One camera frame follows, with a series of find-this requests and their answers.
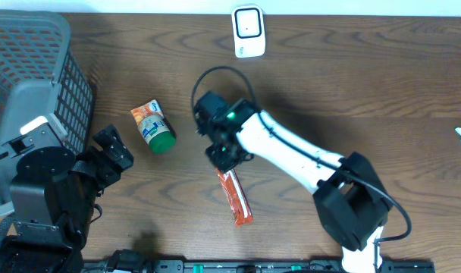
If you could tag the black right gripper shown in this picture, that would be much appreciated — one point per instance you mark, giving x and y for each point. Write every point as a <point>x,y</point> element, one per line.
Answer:
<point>212,152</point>

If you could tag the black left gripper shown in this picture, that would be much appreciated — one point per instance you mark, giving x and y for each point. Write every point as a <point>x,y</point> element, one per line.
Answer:
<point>110,168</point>

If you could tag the green cap bottle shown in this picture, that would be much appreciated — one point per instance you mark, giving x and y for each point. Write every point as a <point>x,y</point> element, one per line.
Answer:
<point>156,133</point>

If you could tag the orange Kleenex tissue pack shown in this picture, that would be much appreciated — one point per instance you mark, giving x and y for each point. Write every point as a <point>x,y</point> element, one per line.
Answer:
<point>144,111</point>

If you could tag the orange chocolate bar wrapper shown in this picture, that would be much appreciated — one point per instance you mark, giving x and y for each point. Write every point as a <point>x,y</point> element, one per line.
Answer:
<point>236,197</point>

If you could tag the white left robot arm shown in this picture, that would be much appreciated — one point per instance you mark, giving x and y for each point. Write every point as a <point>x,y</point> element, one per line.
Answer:
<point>53,193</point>

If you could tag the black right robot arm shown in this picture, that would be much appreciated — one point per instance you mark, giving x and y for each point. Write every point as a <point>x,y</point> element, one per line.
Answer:
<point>350,200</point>

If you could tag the white barcode scanner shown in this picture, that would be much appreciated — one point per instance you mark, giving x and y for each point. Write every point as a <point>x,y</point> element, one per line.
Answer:
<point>248,31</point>

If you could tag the grey plastic mesh basket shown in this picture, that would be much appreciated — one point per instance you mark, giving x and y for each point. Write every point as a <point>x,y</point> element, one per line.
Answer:
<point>39,79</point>

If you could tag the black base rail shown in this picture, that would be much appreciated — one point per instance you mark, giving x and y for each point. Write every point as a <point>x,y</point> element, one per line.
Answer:
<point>129,261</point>

